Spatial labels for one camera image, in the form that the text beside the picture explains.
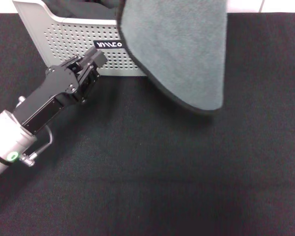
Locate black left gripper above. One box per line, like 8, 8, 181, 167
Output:
12, 46, 108, 135

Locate grey towel with black trim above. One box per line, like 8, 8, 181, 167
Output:
115, 0, 229, 117

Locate grey perforated storage box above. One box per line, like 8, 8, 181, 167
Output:
11, 0, 149, 77

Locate black tablecloth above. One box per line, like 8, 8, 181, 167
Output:
0, 12, 295, 236

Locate black logo label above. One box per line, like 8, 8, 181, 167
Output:
93, 40, 124, 50

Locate black cloth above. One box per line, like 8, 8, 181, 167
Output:
42, 0, 121, 20

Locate left gripper cable with plug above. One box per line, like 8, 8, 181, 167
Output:
19, 124, 54, 168

